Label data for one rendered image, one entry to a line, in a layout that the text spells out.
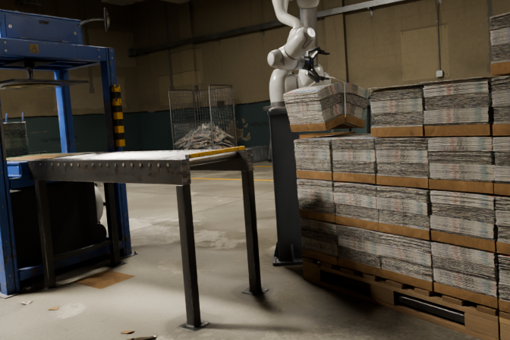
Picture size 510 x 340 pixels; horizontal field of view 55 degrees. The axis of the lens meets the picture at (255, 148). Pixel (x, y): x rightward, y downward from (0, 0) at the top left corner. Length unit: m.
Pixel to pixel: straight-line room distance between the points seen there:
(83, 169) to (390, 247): 1.67
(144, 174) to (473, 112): 1.51
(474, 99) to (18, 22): 2.74
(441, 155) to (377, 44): 7.58
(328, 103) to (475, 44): 6.66
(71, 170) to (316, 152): 1.38
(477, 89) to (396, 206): 0.65
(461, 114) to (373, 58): 7.63
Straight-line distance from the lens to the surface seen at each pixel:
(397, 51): 9.57
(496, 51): 2.10
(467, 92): 2.16
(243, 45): 11.33
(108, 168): 2.70
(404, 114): 2.32
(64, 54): 3.58
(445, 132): 2.20
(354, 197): 2.56
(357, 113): 2.87
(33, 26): 3.64
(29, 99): 11.99
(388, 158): 2.40
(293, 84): 3.18
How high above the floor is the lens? 0.97
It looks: 4 degrees down
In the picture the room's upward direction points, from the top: 4 degrees counter-clockwise
